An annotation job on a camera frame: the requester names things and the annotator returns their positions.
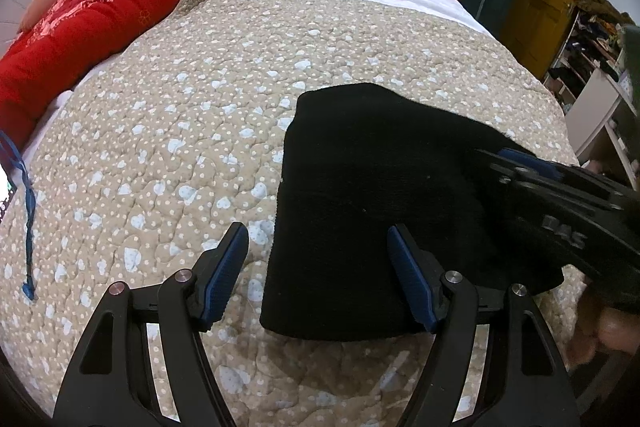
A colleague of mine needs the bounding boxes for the black pants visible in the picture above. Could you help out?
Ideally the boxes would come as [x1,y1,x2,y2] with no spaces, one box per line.
[260,83,566,342]

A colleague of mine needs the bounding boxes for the smartphone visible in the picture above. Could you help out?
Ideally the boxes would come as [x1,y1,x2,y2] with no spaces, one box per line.
[0,169,17,223]

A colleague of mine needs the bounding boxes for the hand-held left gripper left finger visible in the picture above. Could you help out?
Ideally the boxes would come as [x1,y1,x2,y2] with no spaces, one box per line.
[50,222,250,427]

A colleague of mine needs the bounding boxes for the beige spotted quilt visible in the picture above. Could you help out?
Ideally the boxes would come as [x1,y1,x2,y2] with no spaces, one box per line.
[0,0,588,427]

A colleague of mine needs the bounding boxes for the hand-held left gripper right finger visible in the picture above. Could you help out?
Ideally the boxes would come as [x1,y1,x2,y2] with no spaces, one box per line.
[386,224,583,427]

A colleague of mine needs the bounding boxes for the person's right hand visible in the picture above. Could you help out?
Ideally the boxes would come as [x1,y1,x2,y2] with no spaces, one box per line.
[570,288,640,364]

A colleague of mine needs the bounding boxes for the red floral duvet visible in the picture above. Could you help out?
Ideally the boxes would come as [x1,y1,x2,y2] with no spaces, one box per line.
[0,0,317,148]

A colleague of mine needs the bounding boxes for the cluttered white shelf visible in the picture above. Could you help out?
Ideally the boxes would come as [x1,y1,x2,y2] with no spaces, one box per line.
[542,0,640,188]

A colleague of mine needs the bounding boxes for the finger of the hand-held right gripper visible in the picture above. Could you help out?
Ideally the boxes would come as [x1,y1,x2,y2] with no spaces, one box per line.
[474,149,531,190]
[499,147,628,210]

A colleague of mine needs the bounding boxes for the blue lanyard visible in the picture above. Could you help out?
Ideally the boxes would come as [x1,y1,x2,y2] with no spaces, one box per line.
[0,130,37,300]

